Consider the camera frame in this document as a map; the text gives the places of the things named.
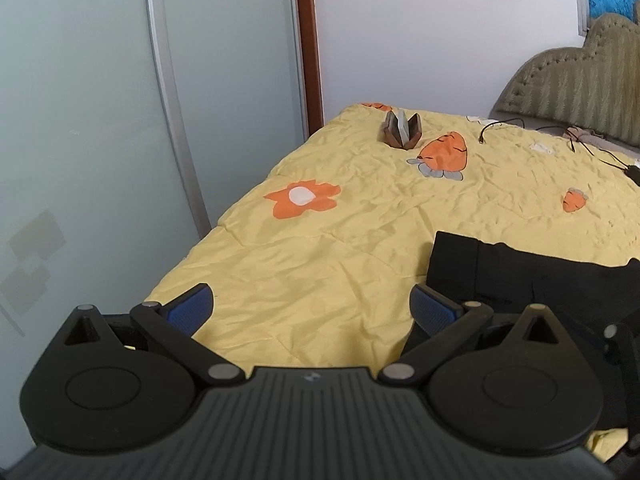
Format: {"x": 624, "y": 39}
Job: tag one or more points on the olive tufted headboard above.
{"x": 595, "y": 86}

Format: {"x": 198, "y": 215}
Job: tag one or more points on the black pants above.
{"x": 585, "y": 297}

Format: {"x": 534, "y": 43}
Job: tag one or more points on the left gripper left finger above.
{"x": 191, "y": 310}

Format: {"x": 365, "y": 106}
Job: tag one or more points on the black charger adapter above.
{"x": 633, "y": 173}

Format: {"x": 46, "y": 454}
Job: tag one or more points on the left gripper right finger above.
{"x": 432, "y": 311}

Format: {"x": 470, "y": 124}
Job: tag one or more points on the frosted glass sliding door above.
{"x": 128, "y": 127}

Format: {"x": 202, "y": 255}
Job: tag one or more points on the brown wooden door frame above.
{"x": 307, "y": 24}

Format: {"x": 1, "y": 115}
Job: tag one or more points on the yellow carrot print bedspread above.
{"x": 314, "y": 266}

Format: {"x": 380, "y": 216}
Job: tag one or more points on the brown wallet with cards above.
{"x": 401, "y": 131}

